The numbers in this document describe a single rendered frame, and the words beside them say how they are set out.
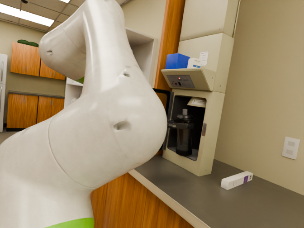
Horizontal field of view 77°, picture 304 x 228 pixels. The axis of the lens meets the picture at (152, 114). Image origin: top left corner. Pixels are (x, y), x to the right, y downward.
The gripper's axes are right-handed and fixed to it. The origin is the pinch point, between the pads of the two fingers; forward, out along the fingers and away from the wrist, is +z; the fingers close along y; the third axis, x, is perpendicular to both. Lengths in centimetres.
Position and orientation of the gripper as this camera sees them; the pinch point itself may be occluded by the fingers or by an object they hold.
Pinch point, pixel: (183, 124)
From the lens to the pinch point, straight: 114.7
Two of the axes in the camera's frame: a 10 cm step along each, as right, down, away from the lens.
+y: -5.8, -1.6, 8.0
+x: -1.4, 9.9, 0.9
